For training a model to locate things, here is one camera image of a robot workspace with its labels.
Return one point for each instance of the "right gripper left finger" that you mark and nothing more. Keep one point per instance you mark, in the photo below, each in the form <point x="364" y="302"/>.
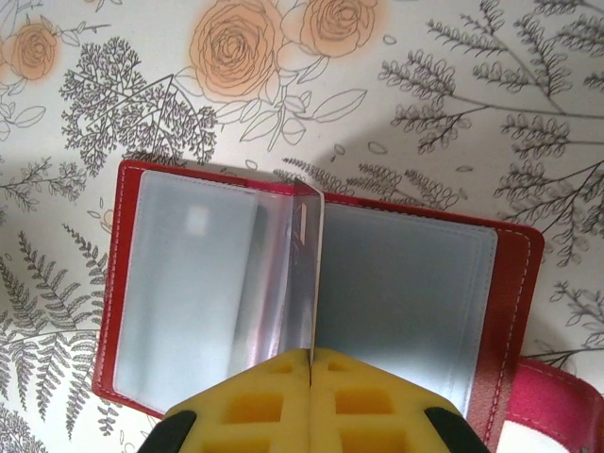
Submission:
<point x="264" y="406"/>

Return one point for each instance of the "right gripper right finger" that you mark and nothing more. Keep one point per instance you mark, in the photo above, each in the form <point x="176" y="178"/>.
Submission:
<point x="368" y="406"/>

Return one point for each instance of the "red leather card holder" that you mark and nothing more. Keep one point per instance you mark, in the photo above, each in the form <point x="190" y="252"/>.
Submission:
<point x="514" y="307"/>

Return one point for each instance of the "floral patterned table cover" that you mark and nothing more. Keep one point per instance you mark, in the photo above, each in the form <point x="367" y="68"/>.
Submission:
<point x="424" y="94"/>

